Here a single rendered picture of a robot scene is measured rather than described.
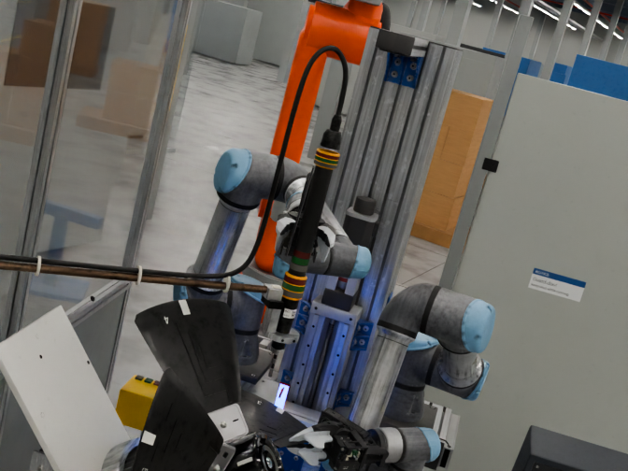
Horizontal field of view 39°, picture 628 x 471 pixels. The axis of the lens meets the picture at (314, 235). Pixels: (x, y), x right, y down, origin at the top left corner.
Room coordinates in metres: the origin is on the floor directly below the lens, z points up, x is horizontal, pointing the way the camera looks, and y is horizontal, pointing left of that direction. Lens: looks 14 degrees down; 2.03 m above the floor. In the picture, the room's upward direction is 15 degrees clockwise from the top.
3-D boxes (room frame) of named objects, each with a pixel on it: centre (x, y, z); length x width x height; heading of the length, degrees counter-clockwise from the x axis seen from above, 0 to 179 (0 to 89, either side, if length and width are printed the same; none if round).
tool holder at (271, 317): (1.61, 0.02, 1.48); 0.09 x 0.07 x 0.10; 119
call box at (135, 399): (2.01, 0.27, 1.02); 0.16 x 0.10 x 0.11; 84
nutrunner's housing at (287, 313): (1.62, 0.01, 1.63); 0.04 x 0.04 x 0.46
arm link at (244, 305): (2.43, 0.15, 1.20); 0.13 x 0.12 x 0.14; 115
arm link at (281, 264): (1.90, 0.02, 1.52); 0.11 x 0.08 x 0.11; 115
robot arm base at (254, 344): (2.43, 0.14, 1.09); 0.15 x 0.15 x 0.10
